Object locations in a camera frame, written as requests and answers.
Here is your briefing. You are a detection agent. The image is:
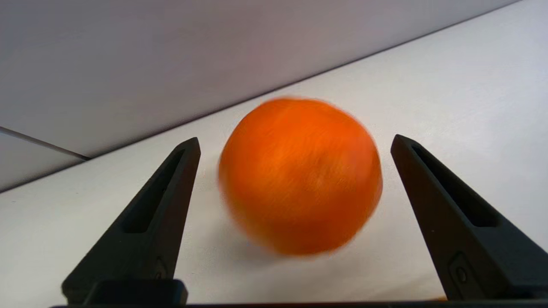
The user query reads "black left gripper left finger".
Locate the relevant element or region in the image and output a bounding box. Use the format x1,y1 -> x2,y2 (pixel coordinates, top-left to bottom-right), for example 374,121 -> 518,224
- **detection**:
61,137 -> 202,304

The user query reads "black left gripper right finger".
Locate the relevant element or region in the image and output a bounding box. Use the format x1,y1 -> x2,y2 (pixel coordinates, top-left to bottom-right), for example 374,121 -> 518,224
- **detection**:
390,134 -> 548,301

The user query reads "orange fruit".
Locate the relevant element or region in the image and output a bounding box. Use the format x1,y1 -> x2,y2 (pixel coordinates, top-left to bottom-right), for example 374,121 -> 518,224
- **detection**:
217,97 -> 384,258

